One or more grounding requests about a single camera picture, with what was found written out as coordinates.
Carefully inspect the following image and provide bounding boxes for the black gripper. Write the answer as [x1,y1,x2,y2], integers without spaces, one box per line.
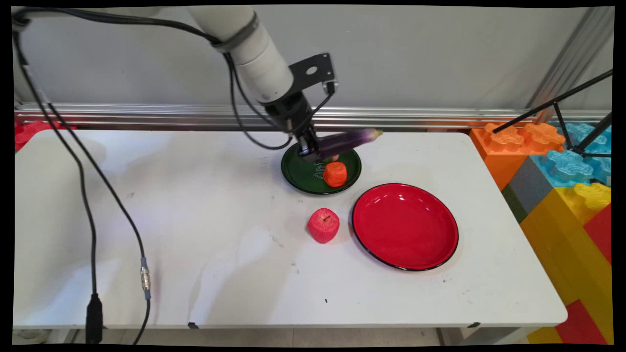
[264,90,324,162]

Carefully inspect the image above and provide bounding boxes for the purple toy eggplant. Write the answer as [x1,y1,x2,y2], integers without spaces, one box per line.
[315,128,384,160]

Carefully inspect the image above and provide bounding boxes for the dark green round plate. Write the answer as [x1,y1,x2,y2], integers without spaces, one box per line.
[281,142,362,196]

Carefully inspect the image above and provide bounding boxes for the orange toy persimmon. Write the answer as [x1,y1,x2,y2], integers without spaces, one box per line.
[323,162,348,188]

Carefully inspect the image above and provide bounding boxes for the red toy apple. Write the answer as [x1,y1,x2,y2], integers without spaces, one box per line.
[307,208,340,244]

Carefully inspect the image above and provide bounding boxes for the red round plate black rim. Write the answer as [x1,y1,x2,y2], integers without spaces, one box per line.
[352,183,460,272]

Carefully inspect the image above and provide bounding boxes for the orange giant building block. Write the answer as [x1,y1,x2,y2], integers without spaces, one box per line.
[469,123,566,192]

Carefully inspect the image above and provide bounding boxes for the dark green giant building block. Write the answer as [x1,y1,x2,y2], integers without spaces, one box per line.
[501,184,529,224]

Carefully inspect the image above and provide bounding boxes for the grey giant building block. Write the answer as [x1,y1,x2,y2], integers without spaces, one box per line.
[508,156,557,217]

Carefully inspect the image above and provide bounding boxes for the black tripod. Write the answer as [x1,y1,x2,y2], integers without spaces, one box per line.
[492,70,613,160]

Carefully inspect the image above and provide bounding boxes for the blue giant building block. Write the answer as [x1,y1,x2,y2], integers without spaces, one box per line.
[530,123,612,189]

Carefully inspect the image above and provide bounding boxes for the red giant building block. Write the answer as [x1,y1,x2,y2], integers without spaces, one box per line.
[555,299,608,345]
[14,121,77,153]
[582,204,612,266]

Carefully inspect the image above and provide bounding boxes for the yellow giant building block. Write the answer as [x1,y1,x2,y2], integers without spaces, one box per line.
[519,183,614,345]

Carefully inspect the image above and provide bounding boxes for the thin black camera cable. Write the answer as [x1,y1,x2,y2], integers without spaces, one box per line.
[291,81,337,133]

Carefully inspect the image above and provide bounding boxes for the black metal camera mount bracket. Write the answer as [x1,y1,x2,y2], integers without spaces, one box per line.
[288,53,339,94]

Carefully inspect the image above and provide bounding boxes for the horizontal aluminium rail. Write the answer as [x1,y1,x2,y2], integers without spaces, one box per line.
[15,102,612,132]

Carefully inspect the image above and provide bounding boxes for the grey strap on arm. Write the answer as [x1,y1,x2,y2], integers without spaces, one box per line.
[211,12,260,54]

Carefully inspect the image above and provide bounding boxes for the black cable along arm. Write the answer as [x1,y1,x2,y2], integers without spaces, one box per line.
[12,6,294,151]

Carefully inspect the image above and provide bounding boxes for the black cable with metal connector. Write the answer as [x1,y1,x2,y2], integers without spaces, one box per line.
[20,59,152,345]

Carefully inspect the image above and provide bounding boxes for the thick black cable with plug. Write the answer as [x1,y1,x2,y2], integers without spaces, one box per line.
[12,20,104,345]

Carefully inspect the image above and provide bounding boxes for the slanted aluminium post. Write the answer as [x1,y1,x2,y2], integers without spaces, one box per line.
[526,7,615,123]

